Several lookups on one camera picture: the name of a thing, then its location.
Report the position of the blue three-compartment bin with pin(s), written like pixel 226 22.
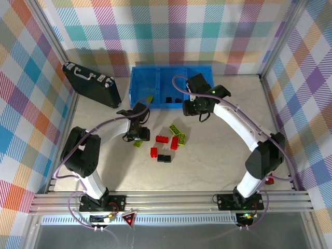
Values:
pixel 145 83

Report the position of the red glitter microphone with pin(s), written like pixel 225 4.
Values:
pixel 270 180

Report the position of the lime green lego brick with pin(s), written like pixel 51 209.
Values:
pixel 138 144
pixel 175 130
pixel 149 98
pixel 182 139

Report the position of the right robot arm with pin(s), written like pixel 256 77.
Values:
pixel 233 122

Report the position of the aluminium frame post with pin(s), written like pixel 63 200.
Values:
pixel 284 33
pixel 52 33

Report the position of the aluminium side rail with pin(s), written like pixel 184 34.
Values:
pixel 70 111
pixel 269 103

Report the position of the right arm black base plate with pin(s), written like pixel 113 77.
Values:
pixel 224 202

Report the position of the small black electronics board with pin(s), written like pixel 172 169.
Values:
pixel 101 219
pixel 246 218

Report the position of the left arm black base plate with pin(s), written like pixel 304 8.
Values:
pixel 118 203

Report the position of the aluminium frame crossbeam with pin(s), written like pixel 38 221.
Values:
pixel 168 202

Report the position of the red lego brick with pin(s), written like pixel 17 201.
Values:
pixel 154 152
pixel 174 143
pixel 162 139

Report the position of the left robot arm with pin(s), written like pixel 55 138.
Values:
pixel 114 129

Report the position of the black briefcase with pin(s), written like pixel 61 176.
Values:
pixel 88 85

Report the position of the red triangle sign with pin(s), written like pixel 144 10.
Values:
pixel 129 220

